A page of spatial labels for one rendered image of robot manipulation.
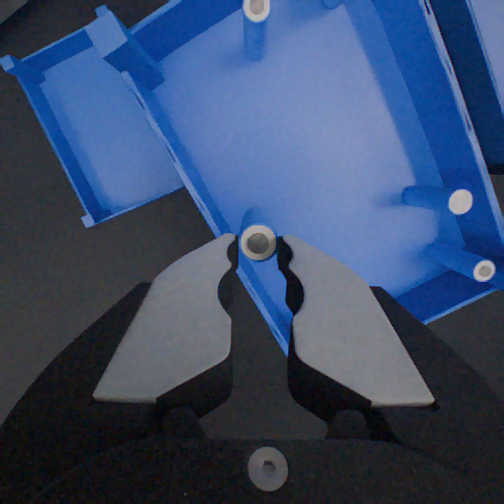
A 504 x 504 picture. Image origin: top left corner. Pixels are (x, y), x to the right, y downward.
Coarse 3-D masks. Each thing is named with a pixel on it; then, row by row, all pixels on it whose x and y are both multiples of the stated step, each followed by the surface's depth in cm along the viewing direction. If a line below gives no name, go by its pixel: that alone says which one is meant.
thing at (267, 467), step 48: (192, 432) 5; (336, 432) 5; (96, 480) 4; (144, 480) 4; (192, 480) 4; (240, 480) 4; (288, 480) 4; (336, 480) 4; (384, 480) 4; (432, 480) 4
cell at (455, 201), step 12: (408, 192) 25; (420, 192) 23; (432, 192) 22; (444, 192) 21; (456, 192) 20; (468, 192) 20; (408, 204) 26; (420, 204) 24; (432, 204) 22; (444, 204) 20; (456, 204) 20; (468, 204) 20
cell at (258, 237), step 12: (252, 216) 14; (264, 216) 14; (240, 228) 14; (252, 228) 12; (264, 228) 12; (240, 240) 12; (252, 240) 12; (264, 240) 12; (276, 240) 12; (240, 252) 13; (252, 252) 13; (264, 252) 13; (276, 252) 13
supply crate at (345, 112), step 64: (192, 0) 19; (320, 0) 22; (384, 0) 21; (128, 64) 19; (192, 64) 23; (256, 64) 23; (320, 64) 23; (384, 64) 23; (448, 64) 19; (192, 128) 25; (256, 128) 25; (320, 128) 25; (384, 128) 25; (448, 128) 22; (192, 192) 21; (256, 192) 26; (320, 192) 26; (384, 192) 26; (384, 256) 28
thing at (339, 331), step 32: (288, 256) 11; (320, 256) 10; (288, 288) 10; (320, 288) 9; (352, 288) 9; (320, 320) 7; (352, 320) 7; (384, 320) 7; (288, 352) 8; (320, 352) 7; (352, 352) 7; (384, 352) 7; (288, 384) 7; (320, 384) 6; (352, 384) 6; (384, 384) 6; (416, 384) 6; (320, 416) 7
